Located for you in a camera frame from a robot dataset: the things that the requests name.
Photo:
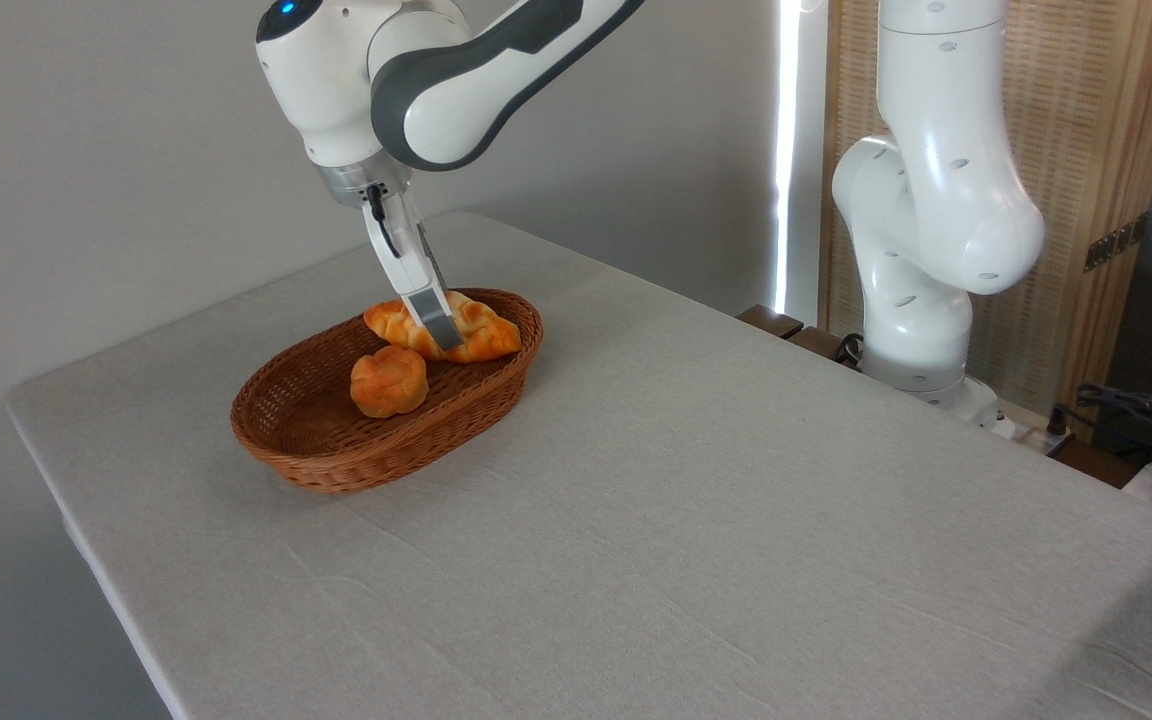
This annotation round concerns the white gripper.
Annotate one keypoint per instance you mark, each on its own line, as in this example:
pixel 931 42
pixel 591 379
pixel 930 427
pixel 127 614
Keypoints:
pixel 406 255

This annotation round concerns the long braided bread loaf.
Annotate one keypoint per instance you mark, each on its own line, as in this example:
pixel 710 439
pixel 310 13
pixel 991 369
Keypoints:
pixel 486 335

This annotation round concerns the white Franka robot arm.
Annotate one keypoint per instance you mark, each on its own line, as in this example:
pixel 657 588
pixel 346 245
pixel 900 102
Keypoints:
pixel 936 200

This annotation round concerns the round orange bread roll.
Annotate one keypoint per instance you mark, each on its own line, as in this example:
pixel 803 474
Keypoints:
pixel 388 382

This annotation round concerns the brown woven wicker basket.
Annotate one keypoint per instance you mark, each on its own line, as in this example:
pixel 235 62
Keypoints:
pixel 316 430

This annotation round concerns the dark brown wooden block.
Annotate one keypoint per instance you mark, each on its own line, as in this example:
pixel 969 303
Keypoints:
pixel 771 321
pixel 821 345

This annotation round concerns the grey tablecloth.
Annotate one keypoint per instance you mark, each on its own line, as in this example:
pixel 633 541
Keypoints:
pixel 736 500

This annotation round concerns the white power strip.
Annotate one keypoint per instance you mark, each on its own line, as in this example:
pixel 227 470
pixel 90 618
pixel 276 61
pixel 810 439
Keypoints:
pixel 1031 430

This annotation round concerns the wooden bamboo folding screen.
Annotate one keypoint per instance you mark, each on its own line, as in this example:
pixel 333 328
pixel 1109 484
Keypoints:
pixel 1086 120

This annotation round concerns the dark metal screen hinge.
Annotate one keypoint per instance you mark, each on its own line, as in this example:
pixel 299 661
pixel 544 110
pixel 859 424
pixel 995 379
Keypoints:
pixel 1116 242

